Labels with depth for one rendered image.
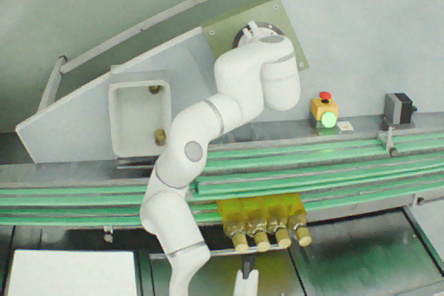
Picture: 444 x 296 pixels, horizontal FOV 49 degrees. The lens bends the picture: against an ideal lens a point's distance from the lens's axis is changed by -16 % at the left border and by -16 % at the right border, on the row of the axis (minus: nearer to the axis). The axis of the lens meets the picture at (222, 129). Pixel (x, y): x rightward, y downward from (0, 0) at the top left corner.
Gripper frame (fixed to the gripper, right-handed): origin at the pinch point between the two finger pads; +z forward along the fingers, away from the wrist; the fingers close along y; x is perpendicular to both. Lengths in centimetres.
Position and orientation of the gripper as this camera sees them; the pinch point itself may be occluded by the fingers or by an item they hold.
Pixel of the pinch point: (248, 269)
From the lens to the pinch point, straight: 137.6
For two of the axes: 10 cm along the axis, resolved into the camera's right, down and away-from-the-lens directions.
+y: -0.1, -9.0, -4.4
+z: 1.1, -4.4, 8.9
